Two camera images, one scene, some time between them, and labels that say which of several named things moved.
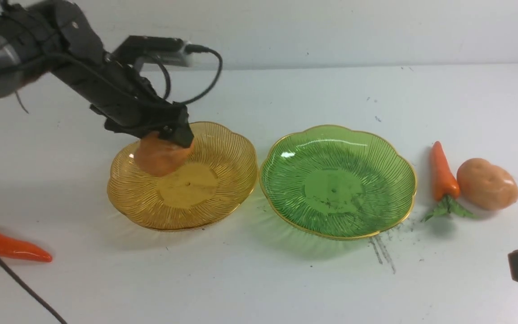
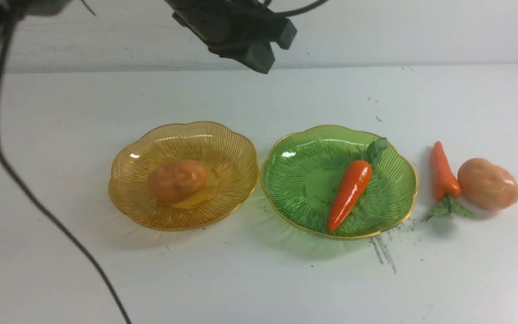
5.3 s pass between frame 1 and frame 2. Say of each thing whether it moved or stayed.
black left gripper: moved
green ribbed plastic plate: stayed
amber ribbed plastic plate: stayed
